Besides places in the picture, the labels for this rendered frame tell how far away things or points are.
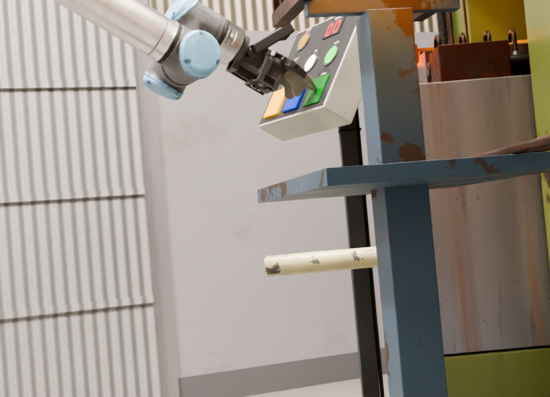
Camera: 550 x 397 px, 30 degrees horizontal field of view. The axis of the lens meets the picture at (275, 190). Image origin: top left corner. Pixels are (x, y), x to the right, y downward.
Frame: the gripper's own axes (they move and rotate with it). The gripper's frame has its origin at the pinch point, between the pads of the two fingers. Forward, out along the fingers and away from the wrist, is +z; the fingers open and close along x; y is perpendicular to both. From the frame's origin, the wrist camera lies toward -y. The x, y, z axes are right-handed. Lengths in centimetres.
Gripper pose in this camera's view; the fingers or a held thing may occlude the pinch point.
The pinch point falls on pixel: (312, 83)
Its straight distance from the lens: 235.5
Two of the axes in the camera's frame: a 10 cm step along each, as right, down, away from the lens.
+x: 4.5, -0.8, -8.9
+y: -3.7, 8.9, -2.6
